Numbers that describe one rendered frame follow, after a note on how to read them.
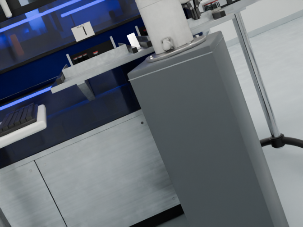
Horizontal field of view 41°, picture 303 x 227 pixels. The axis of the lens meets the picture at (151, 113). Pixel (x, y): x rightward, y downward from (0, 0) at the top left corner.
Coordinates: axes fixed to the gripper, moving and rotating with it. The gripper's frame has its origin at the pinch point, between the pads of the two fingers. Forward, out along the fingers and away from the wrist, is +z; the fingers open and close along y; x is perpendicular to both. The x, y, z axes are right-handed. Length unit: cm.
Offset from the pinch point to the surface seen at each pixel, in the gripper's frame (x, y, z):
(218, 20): 6.6, -5.4, 4.8
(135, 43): -13.6, 23.5, 2.2
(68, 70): -7, 51, 2
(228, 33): -495, -170, 62
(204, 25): 6.7, 0.2, 4.7
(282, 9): -495, -268, 58
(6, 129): 16, 75, 11
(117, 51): -7.2, 31.4, 2.4
